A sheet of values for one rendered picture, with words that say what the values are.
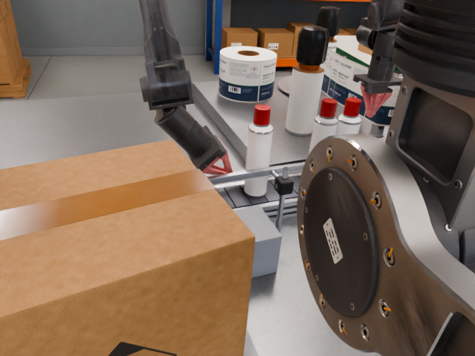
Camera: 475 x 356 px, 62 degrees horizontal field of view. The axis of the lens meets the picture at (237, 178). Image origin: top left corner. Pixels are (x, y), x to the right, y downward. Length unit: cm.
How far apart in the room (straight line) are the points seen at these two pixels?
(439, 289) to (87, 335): 29
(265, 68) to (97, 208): 103
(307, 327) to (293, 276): 11
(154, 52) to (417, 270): 54
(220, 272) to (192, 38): 510
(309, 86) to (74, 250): 87
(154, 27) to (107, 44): 471
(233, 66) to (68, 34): 418
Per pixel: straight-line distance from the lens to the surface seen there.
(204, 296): 42
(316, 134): 90
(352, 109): 91
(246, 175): 81
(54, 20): 542
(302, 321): 72
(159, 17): 71
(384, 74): 100
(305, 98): 115
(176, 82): 70
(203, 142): 77
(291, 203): 89
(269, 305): 73
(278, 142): 114
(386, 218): 32
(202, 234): 40
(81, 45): 544
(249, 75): 138
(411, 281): 31
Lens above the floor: 138
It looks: 31 degrees down
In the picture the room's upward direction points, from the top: 4 degrees clockwise
